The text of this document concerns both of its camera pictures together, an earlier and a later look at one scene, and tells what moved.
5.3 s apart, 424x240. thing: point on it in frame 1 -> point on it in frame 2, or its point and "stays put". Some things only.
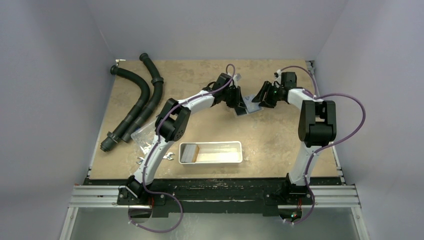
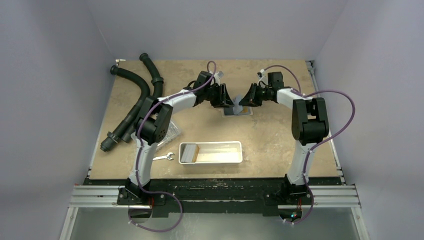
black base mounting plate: x=179 y=196 stays put
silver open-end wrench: x=168 y=157 stays put
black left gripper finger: x=241 y=109 -> x=216 y=94
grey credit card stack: x=190 y=153 stays put
